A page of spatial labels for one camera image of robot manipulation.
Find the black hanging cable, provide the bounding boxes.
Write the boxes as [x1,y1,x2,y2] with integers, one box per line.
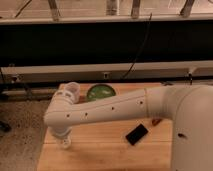
[119,12,153,81]

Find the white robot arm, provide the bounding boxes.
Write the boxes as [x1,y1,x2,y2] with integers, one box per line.
[44,84,213,171]

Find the black smartphone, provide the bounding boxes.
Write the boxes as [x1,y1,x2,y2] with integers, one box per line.
[126,124,148,145]

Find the small red-brown object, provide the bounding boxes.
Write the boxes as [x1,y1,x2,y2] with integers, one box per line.
[151,119,162,126]

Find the small white bottle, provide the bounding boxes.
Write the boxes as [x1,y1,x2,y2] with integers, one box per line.
[57,137,71,149]

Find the green bowl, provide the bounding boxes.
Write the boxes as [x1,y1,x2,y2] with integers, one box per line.
[86,84,116,101]

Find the clear plastic cup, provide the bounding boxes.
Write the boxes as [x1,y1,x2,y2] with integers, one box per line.
[64,82,80,103]

